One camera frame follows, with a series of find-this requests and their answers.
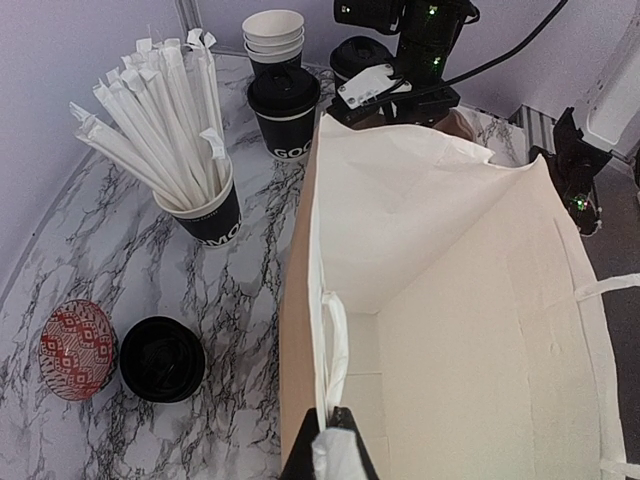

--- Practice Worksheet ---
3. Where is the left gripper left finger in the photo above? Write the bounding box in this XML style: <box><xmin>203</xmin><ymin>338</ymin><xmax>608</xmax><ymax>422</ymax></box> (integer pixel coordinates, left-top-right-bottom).
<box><xmin>279</xmin><ymin>408</ymin><xmax>319</xmax><ymax>480</ymax></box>

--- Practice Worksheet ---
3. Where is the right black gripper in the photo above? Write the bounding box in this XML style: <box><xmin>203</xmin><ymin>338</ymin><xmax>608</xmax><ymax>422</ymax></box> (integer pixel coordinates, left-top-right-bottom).
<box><xmin>327</xmin><ymin>85</ymin><xmax>460</xmax><ymax>128</ymax></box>

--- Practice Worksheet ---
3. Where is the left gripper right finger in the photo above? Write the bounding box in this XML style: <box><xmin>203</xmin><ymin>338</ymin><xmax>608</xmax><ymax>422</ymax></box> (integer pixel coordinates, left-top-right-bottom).
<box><xmin>332</xmin><ymin>407</ymin><xmax>379</xmax><ymax>480</ymax></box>

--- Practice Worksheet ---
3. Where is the black paper coffee cup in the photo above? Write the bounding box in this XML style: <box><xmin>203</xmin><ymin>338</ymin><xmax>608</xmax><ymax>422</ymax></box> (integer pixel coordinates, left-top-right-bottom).
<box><xmin>255</xmin><ymin>107</ymin><xmax>316</xmax><ymax>162</ymax></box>

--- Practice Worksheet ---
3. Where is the black coffee cup lid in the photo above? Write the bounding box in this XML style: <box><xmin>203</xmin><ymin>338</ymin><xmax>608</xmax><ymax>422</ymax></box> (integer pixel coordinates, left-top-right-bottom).
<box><xmin>247</xmin><ymin>65</ymin><xmax>321</xmax><ymax>118</ymax></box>

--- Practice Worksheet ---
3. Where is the brown paper bag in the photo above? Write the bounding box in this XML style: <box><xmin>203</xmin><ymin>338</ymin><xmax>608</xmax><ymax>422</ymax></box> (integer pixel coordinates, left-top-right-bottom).
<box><xmin>279</xmin><ymin>115</ymin><xmax>639</xmax><ymax>479</ymax></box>

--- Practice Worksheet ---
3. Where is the brown cardboard cup carrier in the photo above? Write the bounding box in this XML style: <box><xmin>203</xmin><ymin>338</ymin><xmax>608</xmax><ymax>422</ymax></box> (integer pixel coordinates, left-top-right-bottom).
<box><xmin>433</xmin><ymin>109</ymin><xmax>475</xmax><ymax>143</ymax></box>

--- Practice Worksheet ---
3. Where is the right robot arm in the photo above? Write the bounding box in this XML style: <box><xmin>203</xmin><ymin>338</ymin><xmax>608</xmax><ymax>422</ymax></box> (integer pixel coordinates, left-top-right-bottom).
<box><xmin>328</xmin><ymin>1</ymin><xmax>567</xmax><ymax>127</ymax></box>

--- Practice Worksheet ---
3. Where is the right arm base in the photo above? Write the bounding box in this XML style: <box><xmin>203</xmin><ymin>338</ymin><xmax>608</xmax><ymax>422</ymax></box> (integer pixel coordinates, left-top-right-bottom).
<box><xmin>529</xmin><ymin>107</ymin><xmax>612</xmax><ymax>237</ymax></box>

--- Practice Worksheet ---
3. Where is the stack of paper cups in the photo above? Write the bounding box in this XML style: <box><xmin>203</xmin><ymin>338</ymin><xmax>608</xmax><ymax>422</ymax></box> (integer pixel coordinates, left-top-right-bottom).
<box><xmin>242</xmin><ymin>9</ymin><xmax>305</xmax><ymax>76</ymax></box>

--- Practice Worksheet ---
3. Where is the stack of black lids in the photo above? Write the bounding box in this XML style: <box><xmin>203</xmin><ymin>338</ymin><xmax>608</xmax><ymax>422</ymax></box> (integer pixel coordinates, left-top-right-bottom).
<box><xmin>119</xmin><ymin>316</ymin><xmax>206</xmax><ymax>404</ymax></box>

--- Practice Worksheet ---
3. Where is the black cup holding straws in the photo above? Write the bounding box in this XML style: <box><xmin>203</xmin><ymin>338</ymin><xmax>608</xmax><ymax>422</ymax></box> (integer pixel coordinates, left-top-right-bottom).
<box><xmin>152</xmin><ymin>156</ymin><xmax>242</xmax><ymax>248</ymax></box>

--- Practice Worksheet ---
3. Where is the bundle of white straws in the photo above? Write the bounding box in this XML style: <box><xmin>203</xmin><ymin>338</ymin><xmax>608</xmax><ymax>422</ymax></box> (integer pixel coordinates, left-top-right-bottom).
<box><xmin>69</xmin><ymin>28</ymin><xmax>233</xmax><ymax>218</ymax></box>

